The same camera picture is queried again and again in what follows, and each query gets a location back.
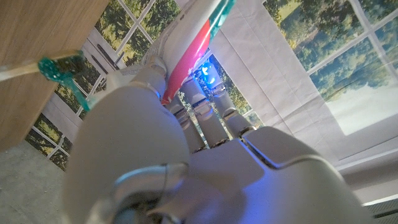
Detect wooden toothbrush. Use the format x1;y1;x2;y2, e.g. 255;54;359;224
0;49;86;83

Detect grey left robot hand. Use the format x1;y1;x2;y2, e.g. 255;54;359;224
62;55;374;224

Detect printed window backdrop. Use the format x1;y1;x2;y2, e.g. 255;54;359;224
24;0;398;206

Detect red white toothpaste tube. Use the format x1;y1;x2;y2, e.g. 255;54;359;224
63;0;237;113

